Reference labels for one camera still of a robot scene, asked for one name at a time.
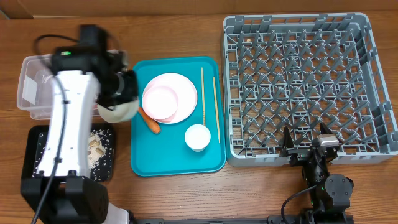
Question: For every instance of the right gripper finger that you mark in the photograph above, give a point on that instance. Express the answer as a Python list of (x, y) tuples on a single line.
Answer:
[(287, 141), (324, 129)]

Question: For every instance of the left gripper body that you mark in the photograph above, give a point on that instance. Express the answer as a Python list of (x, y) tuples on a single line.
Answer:
[(117, 89)]

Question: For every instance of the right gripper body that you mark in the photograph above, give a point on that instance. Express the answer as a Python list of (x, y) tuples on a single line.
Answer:
[(299, 155)]

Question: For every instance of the peanut shells and rice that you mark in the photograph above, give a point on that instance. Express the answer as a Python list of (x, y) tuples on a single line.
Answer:
[(101, 154)]

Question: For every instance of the white bowl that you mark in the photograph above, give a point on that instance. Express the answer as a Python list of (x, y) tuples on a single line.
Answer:
[(120, 113)]

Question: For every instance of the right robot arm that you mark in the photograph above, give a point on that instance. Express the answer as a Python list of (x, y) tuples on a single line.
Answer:
[(329, 193)]

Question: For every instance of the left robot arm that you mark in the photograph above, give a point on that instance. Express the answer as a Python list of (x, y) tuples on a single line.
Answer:
[(61, 190)]

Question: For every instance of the orange carrot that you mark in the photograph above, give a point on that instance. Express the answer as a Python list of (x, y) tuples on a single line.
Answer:
[(151, 123)]

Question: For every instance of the grey dish rack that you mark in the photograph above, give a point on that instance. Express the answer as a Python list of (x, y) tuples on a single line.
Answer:
[(299, 71)]

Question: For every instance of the large pink plate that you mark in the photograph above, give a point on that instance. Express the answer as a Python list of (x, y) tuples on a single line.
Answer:
[(186, 91)]

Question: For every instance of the black plastic tray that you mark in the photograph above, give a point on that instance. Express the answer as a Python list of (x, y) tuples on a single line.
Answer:
[(36, 141)]

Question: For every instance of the clear plastic bin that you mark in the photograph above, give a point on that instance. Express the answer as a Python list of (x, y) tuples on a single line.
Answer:
[(38, 92)]

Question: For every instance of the teal serving tray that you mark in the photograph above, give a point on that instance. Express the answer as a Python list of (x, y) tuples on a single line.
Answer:
[(167, 153)]

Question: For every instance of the left wooden chopstick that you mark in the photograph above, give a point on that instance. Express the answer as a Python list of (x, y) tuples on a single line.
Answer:
[(203, 96)]

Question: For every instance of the wooden chopstick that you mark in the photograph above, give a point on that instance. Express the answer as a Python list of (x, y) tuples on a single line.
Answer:
[(216, 110), (203, 96)]

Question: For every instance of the white cup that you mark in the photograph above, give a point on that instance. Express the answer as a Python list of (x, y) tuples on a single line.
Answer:
[(197, 137)]

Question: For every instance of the right wooden chopstick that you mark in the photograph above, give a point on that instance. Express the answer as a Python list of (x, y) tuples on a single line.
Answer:
[(216, 110)]

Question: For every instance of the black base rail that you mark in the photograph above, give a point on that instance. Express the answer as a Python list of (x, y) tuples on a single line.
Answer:
[(217, 221)]

